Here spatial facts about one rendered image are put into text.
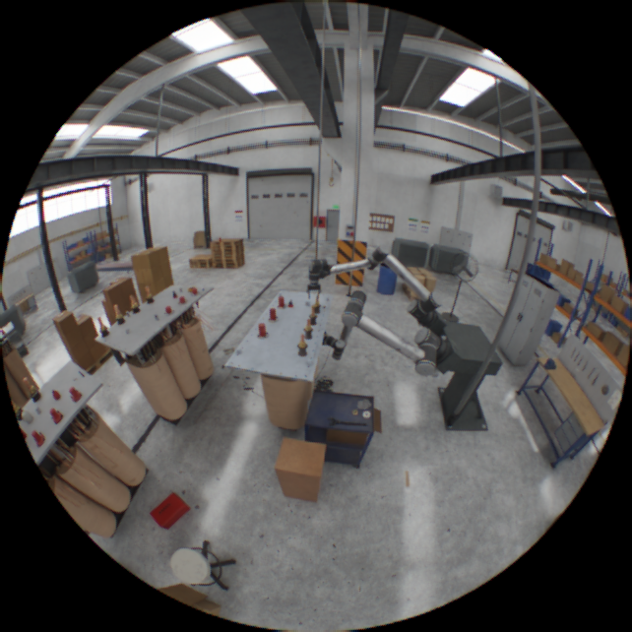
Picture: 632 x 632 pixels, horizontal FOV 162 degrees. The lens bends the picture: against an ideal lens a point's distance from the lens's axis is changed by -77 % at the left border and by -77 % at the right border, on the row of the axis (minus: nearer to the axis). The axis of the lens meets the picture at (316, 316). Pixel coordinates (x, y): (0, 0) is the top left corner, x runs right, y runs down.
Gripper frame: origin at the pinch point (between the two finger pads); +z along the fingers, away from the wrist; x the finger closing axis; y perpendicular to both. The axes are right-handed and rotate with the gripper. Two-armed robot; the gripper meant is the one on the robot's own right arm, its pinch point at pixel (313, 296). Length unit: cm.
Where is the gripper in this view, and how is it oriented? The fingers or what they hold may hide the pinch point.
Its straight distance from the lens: 231.3
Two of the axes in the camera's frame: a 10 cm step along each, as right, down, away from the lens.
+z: -0.3, 8.7, 4.9
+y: 1.4, 4.9, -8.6
